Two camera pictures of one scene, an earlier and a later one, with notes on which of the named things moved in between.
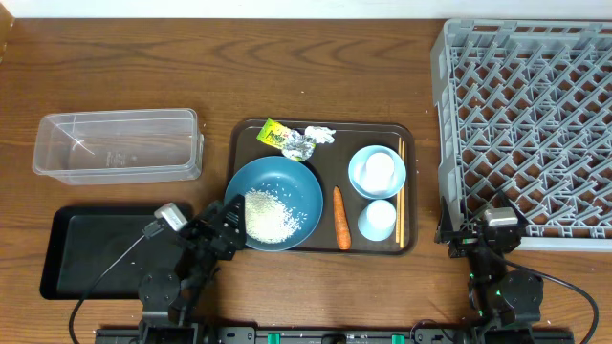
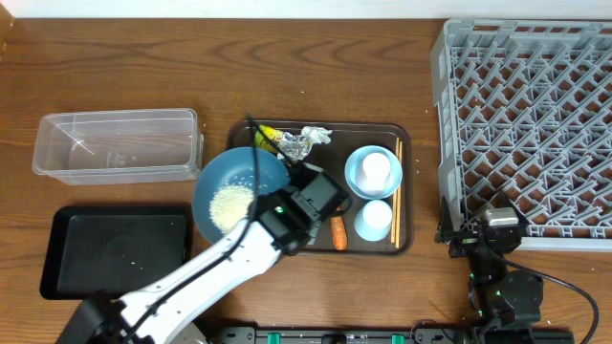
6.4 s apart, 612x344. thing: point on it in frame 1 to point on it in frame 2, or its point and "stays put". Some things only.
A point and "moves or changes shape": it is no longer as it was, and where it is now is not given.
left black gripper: (201, 239) to (323, 218)
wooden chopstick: (404, 190) to (400, 200)
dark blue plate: (283, 202) moves or changes shape
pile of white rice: (267, 219) moves or changes shape
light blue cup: (377, 220) stays put
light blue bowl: (377, 172) stays put
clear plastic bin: (120, 146) stays put
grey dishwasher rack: (524, 106) stays put
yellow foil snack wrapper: (293, 143) moves or changes shape
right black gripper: (464, 242) stays put
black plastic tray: (76, 243) stays put
